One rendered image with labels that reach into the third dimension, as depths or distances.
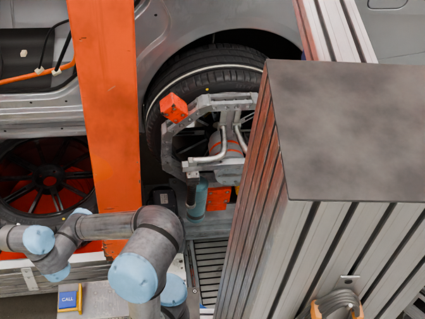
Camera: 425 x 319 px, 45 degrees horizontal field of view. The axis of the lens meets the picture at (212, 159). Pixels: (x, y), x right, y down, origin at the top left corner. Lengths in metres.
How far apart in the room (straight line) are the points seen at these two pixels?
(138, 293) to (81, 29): 0.66
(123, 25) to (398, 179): 0.89
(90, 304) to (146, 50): 1.06
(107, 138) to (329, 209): 1.11
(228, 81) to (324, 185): 1.46
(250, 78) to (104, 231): 0.94
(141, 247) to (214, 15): 1.08
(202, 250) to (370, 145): 2.20
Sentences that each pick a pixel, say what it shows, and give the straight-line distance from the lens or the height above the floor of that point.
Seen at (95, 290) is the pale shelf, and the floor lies 0.45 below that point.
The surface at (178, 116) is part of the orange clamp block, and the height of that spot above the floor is 1.06.
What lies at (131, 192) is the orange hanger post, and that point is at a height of 1.00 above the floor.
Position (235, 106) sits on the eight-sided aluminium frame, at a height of 1.10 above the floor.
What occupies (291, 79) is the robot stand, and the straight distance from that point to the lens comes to 0.72.
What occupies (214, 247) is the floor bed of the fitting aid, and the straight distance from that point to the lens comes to 2.88.
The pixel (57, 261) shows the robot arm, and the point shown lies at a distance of 1.51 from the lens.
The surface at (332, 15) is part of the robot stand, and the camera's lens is 0.87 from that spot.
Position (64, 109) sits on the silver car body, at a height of 0.91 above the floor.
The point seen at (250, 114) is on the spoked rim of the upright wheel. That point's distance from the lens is 2.21.
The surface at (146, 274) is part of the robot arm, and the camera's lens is 1.16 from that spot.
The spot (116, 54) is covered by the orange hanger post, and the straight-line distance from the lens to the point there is 1.40.
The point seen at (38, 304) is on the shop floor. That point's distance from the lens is 2.80.
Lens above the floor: 2.48
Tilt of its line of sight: 49 degrees down
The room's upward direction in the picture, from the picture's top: 7 degrees clockwise
